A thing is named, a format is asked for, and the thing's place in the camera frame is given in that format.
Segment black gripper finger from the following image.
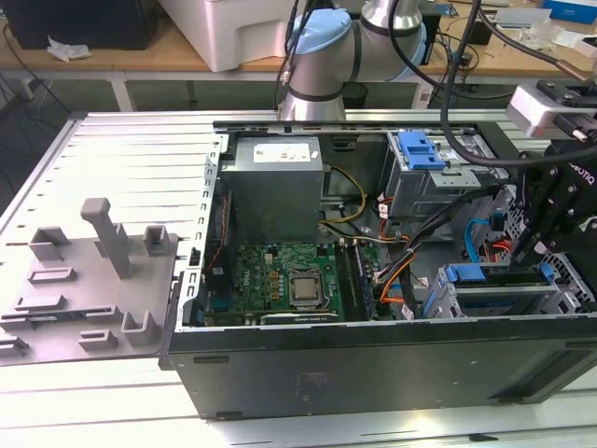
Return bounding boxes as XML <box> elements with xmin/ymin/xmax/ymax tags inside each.
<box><xmin>510</xmin><ymin>165</ymin><xmax>554</xmax><ymax>265</ymax></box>
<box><xmin>526</xmin><ymin>181</ymin><xmax>591</xmax><ymax>262</ymax></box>

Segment orange disk power wire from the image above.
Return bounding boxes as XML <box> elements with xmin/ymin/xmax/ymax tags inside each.
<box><xmin>484</xmin><ymin>238</ymin><xmax>515</xmax><ymax>262</ymax></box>

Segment blue SATA wire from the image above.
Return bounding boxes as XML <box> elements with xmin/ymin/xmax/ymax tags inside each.
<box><xmin>465</xmin><ymin>212</ymin><xmax>507</xmax><ymax>265</ymax></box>

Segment hard disk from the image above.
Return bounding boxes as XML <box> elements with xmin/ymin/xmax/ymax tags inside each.
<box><xmin>422</xmin><ymin>260</ymin><xmax>556</xmax><ymax>319</ymax></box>

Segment metal disk bay cage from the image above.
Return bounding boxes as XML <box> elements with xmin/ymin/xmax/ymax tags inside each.
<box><xmin>419</xmin><ymin>184</ymin><xmax>597</xmax><ymax>321</ymax></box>

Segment metal optical drive cage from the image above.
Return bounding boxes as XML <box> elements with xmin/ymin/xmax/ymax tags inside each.
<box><xmin>380</xmin><ymin>130</ymin><xmax>498</xmax><ymax>220</ymax></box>

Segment blue plastic drive latch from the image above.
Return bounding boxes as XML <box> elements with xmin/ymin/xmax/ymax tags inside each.
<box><xmin>398</xmin><ymin>132</ymin><xmax>444</xmax><ymax>173</ymax></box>

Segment clear plastic bag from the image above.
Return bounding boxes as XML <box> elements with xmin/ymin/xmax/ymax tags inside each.
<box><xmin>515</xmin><ymin>21</ymin><xmax>566</xmax><ymax>50</ymax></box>

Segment grey flat box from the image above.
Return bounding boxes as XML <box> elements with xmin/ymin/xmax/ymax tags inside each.
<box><xmin>493</xmin><ymin>7</ymin><xmax>552</xmax><ymax>27</ymax></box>

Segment blue cardboard box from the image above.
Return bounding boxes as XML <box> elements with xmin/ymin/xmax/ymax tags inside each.
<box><xmin>540</xmin><ymin>0</ymin><xmax>590</xmax><ymax>21</ymax></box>

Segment dark blue RAM stick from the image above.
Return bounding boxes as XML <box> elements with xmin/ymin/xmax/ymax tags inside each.
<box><xmin>27</xmin><ymin>313</ymin><xmax>88</xmax><ymax>324</ymax></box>
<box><xmin>352</xmin><ymin>240</ymin><xmax>377</xmax><ymax>321</ymax></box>

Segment black mesh waste bin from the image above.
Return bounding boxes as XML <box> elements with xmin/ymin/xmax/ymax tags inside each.
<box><xmin>342</xmin><ymin>82</ymin><xmax>369</xmax><ymax>111</ymax></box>

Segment silver CPU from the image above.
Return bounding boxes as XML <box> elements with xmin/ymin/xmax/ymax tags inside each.
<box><xmin>289</xmin><ymin>277</ymin><xmax>321</xmax><ymax>302</ymax></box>

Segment CPU socket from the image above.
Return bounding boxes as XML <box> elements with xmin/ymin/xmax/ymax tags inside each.
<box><xmin>284</xmin><ymin>268</ymin><xmax>328</xmax><ymax>312</ymax></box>

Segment black Nvidia graphics card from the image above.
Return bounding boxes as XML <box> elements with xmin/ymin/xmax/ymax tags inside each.
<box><xmin>258</xmin><ymin>310</ymin><xmax>344</xmax><ymax>327</ymax></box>

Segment grey Dell power supply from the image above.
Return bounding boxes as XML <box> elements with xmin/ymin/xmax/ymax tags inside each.
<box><xmin>219</xmin><ymin>134</ymin><xmax>326</xmax><ymax>244</ymax></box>

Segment black open PC case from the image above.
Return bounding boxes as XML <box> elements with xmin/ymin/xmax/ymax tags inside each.
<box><xmin>158</xmin><ymin>119</ymin><xmax>597</xmax><ymax>421</ymax></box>

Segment green Dell motherboard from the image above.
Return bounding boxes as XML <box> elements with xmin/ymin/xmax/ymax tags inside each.
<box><xmin>204</xmin><ymin>240</ymin><xmax>388</xmax><ymax>323</ymax></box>

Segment black case fan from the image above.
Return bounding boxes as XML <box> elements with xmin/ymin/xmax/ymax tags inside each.
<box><xmin>207</xmin><ymin>190</ymin><xmax>234</xmax><ymax>293</ymax></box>

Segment white plastic printer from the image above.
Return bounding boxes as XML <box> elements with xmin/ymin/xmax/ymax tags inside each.
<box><xmin>158</xmin><ymin>0</ymin><xmax>309</xmax><ymax>74</ymax></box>

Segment grey parts rack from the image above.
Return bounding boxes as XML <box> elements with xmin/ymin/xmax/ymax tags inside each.
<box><xmin>0</xmin><ymin>198</ymin><xmax>181</xmax><ymax>370</ymax></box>

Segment crumpled white paper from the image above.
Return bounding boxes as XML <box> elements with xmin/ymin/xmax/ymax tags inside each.
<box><xmin>46</xmin><ymin>36</ymin><xmax>92</xmax><ymax>62</ymax></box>

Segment black computer box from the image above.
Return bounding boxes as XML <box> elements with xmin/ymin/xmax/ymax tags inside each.
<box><xmin>0</xmin><ymin>0</ymin><xmax>160</xmax><ymax>50</ymax></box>

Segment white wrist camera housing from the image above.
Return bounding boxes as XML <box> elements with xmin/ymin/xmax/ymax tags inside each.
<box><xmin>506</xmin><ymin>81</ymin><xmax>597</xmax><ymax>139</ymax></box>

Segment black cable bundle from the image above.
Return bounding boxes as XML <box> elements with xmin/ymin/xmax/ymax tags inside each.
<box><xmin>398</xmin><ymin>186</ymin><xmax>491</xmax><ymax>321</ymax></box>

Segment wooden desk white frame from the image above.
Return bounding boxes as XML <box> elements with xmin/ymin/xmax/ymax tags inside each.
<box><xmin>0</xmin><ymin>18</ymin><xmax>293</xmax><ymax>113</ymax></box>
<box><xmin>417</xmin><ymin>0</ymin><xmax>597</xmax><ymax>88</ymax></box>

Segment orange yellow power wires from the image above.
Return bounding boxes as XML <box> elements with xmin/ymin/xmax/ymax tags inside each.
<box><xmin>372</xmin><ymin>251</ymin><xmax>419</xmax><ymax>307</ymax></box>

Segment yellow black supply wires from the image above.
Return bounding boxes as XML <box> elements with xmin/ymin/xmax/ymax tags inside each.
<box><xmin>319</xmin><ymin>165</ymin><xmax>369</xmax><ymax>228</ymax></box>

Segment black arm base cable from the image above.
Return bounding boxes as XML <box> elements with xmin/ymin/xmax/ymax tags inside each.
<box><xmin>278</xmin><ymin>0</ymin><xmax>309</xmax><ymax>108</ymax></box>

